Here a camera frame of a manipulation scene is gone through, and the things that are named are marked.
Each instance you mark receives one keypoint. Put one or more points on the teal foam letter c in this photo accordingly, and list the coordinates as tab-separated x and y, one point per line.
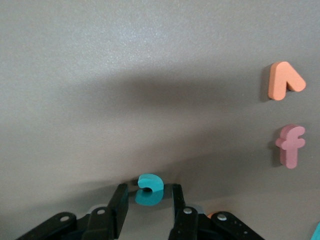
153	183

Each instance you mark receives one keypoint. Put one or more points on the pink foam letter f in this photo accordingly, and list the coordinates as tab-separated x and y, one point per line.
290	150

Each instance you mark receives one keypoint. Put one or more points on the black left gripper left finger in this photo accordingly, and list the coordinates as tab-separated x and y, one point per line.
117	215

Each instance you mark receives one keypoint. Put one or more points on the orange foam letter e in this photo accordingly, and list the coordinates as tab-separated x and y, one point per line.
212	215

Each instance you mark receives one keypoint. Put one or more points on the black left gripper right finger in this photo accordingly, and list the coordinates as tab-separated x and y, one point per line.
182	225

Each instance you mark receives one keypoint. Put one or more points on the teal foam letter d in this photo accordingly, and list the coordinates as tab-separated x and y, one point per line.
317	232

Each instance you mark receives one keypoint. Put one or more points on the orange foam letter v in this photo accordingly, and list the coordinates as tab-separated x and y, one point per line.
277	82

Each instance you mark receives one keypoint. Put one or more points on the brown table cover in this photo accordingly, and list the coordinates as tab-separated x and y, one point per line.
100	75

